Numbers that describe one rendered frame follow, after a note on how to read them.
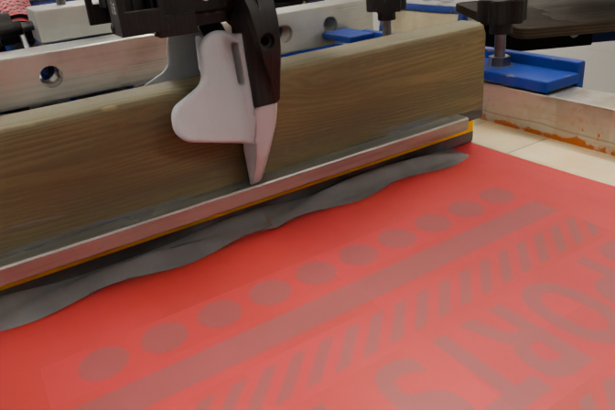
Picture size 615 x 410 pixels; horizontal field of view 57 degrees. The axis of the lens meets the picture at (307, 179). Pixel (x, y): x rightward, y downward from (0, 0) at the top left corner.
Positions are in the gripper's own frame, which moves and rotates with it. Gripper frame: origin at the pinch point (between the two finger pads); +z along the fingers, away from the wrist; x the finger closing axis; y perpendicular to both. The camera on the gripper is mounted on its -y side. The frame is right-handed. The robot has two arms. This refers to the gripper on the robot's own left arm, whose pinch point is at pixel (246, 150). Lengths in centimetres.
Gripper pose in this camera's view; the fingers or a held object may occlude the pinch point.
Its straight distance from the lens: 36.6
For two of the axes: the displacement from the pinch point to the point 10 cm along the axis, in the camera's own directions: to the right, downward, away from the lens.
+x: 5.3, 3.0, -7.9
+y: -8.4, 2.8, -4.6
